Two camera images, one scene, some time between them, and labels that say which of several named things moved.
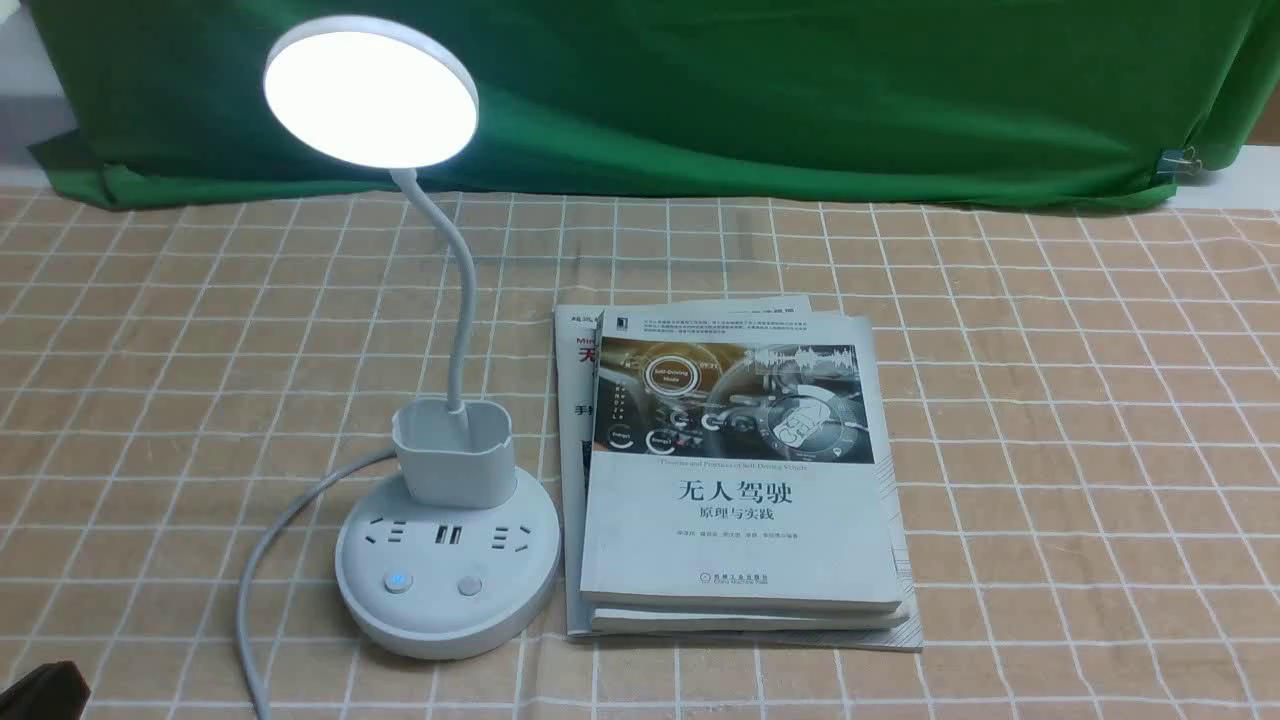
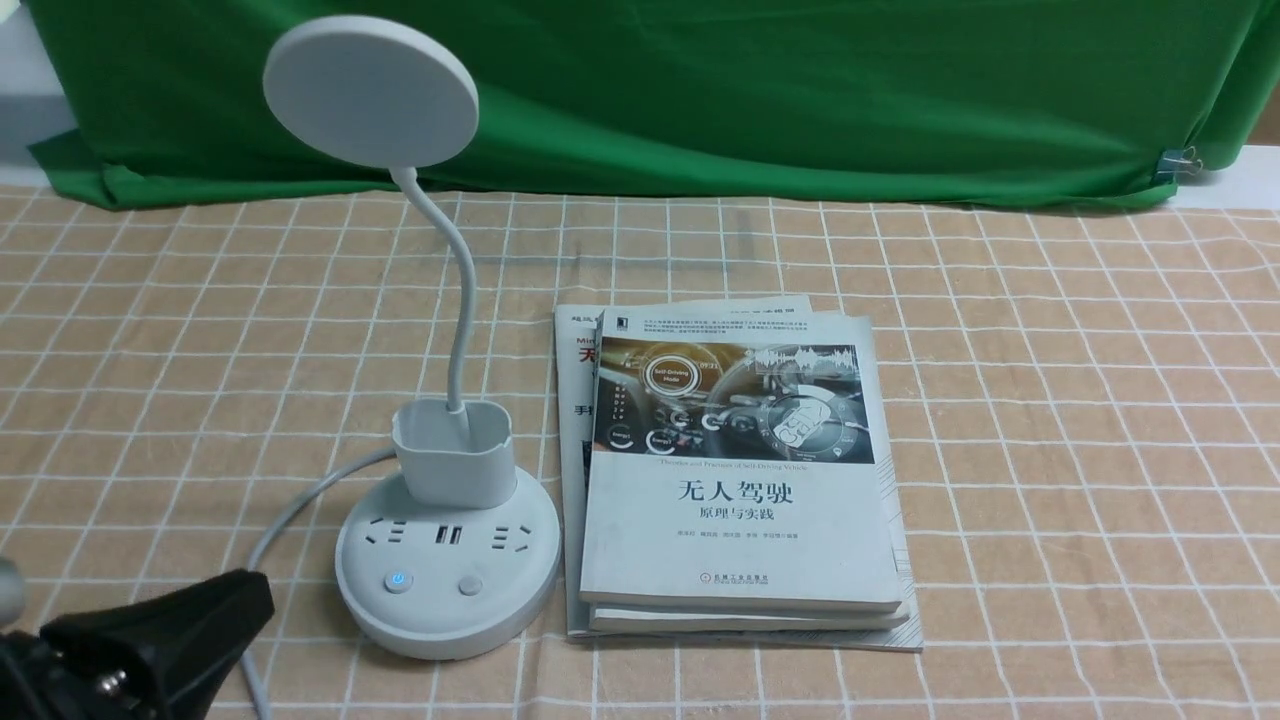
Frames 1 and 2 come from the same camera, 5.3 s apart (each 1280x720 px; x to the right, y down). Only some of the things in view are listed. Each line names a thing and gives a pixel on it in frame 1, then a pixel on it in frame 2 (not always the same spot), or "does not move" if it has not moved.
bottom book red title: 575,355 does not move
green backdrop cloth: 165,101 does not move
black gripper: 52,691 -> 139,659
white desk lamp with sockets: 458,555 does not move
